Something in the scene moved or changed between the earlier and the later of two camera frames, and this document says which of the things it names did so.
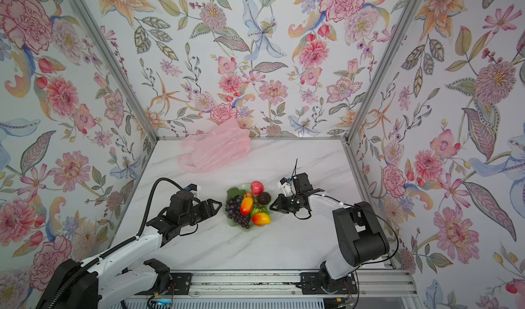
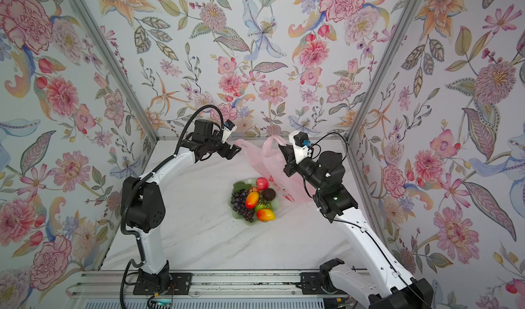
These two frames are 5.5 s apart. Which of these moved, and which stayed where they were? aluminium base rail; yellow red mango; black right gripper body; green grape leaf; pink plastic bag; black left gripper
Moved: black right gripper body; pink plastic bag; green grape leaf; yellow red mango; black left gripper
Stayed: aluminium base rail
